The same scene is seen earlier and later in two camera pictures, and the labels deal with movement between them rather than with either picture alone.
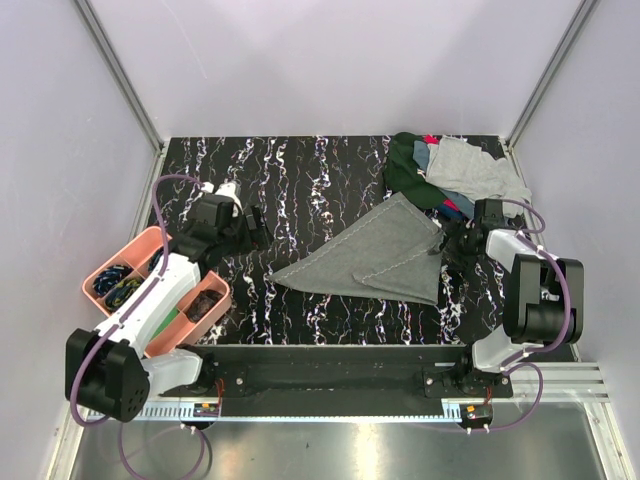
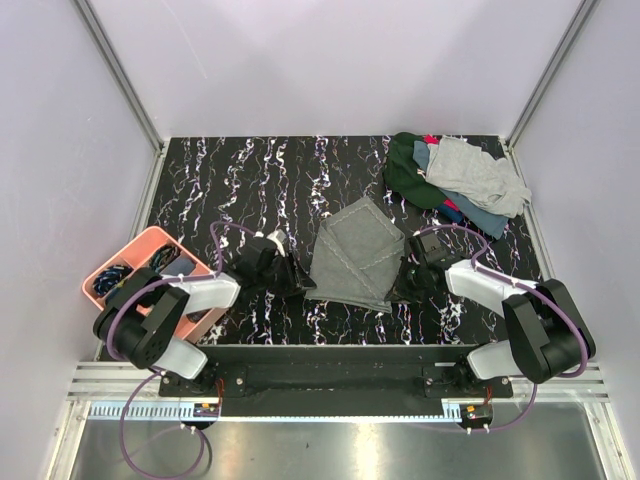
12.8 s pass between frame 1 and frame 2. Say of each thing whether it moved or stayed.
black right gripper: moved
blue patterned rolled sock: stayed
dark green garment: stayed
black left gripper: moved
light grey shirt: stayed
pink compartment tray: stayed
